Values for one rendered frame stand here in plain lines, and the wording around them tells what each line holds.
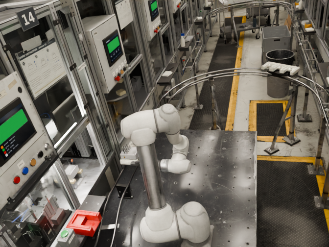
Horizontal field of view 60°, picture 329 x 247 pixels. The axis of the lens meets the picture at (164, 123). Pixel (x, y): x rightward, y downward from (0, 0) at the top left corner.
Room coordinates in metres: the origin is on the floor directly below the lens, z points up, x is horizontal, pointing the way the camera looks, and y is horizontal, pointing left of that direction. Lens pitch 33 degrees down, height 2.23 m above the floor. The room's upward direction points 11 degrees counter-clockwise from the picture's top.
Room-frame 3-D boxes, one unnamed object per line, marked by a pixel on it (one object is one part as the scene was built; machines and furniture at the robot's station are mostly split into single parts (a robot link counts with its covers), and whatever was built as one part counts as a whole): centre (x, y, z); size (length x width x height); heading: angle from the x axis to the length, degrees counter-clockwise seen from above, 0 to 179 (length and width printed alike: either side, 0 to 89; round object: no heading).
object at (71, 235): (1.01, 0.63, 0.97); 0.08 x 0.08 x 0.12; 69
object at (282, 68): (2.79, -1.33, 0.84); 0.37 x 0.14 x 0.10; 37
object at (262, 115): (3.11, -1.39, 0.01); 1.00 x 0.55 x 0.01; 159
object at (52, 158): (1.08, 0.67, 1.37); 0.36 x 0.04 x 0.04; 159
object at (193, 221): (1.09, -0.06, 0.85); 0.18 x 0.16 x 0.22; 90
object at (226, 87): (5.68, -1.56, 0.01); 5.85 x 0.59 x 0.01; 159
